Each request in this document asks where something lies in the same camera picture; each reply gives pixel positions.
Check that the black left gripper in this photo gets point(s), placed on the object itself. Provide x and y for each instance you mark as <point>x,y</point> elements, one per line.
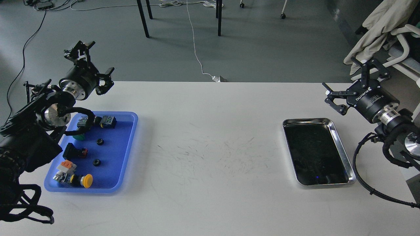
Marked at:
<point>84,78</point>

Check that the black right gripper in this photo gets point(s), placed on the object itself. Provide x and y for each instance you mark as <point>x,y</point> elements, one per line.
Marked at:
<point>367,97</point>

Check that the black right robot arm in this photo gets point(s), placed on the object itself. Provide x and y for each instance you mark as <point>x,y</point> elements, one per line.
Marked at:
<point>396,129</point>

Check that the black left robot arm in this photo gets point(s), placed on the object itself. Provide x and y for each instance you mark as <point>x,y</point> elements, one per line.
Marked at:
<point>31,136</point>

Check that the silver metal tray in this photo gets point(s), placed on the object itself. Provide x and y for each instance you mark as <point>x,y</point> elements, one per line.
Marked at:
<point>317,154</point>

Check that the blue plastic tray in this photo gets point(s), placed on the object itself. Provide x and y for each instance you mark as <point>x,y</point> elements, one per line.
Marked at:
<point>114,155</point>

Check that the beige cloth on chair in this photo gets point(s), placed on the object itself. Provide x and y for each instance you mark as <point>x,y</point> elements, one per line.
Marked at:
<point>390,14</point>

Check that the green push button switch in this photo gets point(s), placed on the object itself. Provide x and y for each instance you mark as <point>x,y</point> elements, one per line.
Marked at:
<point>79,136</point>

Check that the red button black switch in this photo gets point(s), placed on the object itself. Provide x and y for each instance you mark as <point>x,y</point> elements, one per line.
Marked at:
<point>105,121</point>

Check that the white chair frame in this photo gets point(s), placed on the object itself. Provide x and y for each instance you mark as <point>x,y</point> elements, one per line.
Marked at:
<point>399,56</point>

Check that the black red switch block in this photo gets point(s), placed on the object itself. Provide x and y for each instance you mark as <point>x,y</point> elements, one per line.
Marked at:
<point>71,152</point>

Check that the orange white switch block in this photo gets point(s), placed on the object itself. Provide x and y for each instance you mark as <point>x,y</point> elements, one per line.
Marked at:
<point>67,167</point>

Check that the yellow push button switch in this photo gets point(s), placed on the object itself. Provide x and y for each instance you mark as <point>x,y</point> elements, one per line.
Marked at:
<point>74,179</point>

